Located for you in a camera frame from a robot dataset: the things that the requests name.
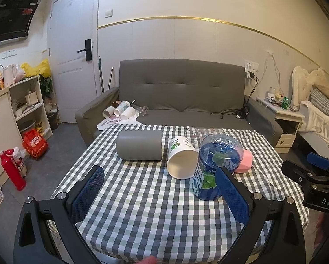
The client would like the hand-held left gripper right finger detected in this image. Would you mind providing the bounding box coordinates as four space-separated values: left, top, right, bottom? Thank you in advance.
214 166 315 264

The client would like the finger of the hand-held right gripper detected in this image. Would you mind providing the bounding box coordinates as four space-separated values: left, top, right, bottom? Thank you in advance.
307 152 329 172
281 159 320 184

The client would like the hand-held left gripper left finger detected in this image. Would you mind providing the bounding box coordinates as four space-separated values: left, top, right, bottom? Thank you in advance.
13 166 106 264

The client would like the white paper cup green print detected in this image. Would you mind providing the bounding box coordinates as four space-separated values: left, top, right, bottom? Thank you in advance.
166 136 199 179

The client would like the grey cup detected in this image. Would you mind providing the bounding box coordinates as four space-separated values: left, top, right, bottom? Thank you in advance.
116 130 163 161

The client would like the clear plastic cup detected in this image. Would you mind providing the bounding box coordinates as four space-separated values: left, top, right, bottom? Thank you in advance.
187 126 224 147

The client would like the tall printed paper cup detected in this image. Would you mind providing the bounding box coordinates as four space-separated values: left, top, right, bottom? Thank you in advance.
114 101 131 116

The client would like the person's right hand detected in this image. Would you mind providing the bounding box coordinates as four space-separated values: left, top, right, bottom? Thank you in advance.
313 214 329 257

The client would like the blue plastic bottle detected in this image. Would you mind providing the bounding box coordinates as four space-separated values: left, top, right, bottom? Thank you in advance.
192 134 243 201

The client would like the pink box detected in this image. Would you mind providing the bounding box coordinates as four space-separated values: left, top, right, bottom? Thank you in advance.
234 148 254 174

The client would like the white blanket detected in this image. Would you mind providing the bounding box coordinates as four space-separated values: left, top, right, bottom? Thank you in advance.
298 100 329 144

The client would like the white bedside table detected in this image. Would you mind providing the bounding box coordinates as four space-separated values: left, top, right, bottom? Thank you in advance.
260 97 306 154

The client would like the checkered tablecloth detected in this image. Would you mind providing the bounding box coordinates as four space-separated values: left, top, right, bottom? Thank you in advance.
50 125 309 264

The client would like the striped pillow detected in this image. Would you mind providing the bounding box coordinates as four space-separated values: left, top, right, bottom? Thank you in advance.
310 88 329 120

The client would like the red paper bag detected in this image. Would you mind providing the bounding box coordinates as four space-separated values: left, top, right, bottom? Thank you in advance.
22 130 49 160

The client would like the printed paper sheet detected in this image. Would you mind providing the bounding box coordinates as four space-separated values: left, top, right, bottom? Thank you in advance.
97 115 140 130

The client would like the white plastic bag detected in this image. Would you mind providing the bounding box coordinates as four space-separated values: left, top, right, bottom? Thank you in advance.
9 147 28 178

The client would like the black trash bin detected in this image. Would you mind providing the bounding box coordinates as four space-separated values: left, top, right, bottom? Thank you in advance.
47 112 59 130

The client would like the red fire extinguisher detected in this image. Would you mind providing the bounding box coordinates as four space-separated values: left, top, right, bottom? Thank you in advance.
0 150 27 191

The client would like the cream bed headboard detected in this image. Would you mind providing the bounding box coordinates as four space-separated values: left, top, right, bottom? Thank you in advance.
291 66 329 108

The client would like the grey basin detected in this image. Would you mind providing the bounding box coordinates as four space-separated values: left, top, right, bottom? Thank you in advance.
18 119 36 133

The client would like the white open shelf unit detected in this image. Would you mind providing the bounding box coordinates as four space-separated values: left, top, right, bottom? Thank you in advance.
9 75 54 141

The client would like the white storage container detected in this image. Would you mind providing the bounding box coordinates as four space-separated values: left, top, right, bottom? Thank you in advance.
25 91 39 105

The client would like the green plant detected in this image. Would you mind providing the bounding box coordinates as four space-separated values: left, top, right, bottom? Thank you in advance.
39 74 54 100

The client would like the metal pole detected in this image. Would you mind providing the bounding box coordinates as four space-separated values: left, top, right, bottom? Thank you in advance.
108 66 115 91

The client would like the grey sofa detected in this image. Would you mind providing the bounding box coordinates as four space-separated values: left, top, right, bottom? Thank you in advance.
75 59 283 148

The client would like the yellow plastic bag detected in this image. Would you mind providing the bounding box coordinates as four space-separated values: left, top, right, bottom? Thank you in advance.
21 59 51 78

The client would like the white electric kettle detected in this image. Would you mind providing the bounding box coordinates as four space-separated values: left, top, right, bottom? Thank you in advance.
3 64 18 87

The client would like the white door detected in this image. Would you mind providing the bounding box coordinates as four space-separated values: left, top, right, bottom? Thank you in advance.
47 0 99 123

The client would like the black range hood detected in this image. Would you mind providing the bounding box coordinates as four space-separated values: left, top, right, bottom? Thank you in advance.
0 0 42 49

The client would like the black cable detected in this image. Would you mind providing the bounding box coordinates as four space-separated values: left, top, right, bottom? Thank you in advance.
210 96 251 120

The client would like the white cable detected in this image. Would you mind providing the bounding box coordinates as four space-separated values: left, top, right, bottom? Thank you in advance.
263 51 284 100

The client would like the white wall socket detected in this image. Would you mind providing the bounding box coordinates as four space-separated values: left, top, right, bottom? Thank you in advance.
244 60 260 71

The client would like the black door lock handle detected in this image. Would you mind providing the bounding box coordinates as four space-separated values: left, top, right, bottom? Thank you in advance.
77 39 92 60

